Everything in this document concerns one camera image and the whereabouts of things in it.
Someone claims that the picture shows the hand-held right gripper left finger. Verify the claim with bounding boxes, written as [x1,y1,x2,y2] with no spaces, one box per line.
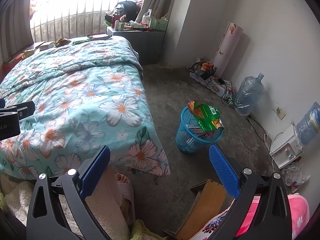
[26,145,113,240]

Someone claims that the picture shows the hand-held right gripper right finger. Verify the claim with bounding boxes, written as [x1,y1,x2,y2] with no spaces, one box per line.
[207,144,293,240]

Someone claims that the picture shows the blue plastic basket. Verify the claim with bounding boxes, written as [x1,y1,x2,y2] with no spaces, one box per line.
[175,105,224,154]

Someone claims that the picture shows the blue white medicine box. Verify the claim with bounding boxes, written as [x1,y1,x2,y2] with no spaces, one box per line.
[187,121,209,138]

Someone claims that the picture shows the green snack bag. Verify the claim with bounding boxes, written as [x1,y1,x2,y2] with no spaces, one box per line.
[187,100,224,133]

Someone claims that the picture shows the wooden stool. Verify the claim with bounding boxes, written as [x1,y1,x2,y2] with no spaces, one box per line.
[164,179,227,240]

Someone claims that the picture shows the person's foot in pink slipper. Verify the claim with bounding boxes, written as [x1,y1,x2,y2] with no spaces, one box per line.
[115,172,135,228]

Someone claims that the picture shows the floral blanket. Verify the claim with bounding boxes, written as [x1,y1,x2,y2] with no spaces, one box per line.
[0,35,172,180]

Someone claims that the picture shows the white water dispenser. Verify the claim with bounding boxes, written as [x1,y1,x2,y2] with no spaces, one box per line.
[269,125,304,169]

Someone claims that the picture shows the clear plastic bags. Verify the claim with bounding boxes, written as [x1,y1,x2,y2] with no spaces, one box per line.
[281,164,312,189]

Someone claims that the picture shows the yellow green towel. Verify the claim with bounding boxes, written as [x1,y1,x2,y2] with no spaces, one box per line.
[130,220,160,240]

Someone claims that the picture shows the golden small packet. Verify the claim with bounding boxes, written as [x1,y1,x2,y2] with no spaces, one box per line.
[54,38,72,47]

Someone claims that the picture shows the clear water jug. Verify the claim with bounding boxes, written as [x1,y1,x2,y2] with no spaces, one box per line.
[235,72,265,117]

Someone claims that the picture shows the pink blanket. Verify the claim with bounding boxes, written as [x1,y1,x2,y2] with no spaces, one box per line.
[197,194,310,240]

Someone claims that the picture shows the grey striped curtain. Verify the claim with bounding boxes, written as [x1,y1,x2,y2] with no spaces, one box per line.
[0,0,34,58]

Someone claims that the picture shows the blue water bottle on dispenser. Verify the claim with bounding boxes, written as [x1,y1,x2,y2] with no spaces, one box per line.
[296,102,320,146]

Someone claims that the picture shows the large brown snack packet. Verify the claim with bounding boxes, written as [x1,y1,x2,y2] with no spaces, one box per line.
[87,34,110,41]

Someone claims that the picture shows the black bag with orange packet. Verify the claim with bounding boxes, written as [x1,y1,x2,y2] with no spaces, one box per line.
[190,61,215,80]

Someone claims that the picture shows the metal window railing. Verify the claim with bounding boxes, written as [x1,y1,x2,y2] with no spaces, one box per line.
[31,0,137,43]

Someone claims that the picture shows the grey nightstand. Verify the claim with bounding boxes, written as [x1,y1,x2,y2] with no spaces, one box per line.
[106,27,165,65]

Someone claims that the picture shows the green plastic organiser basket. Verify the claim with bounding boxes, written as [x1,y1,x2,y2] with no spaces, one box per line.
[149,19,168,32]

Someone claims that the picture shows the wall socket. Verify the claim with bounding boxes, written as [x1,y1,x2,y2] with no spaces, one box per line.
[274,105,286,120]

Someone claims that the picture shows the black charger cable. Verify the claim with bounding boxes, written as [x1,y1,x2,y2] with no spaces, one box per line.
[206,77,237,104]

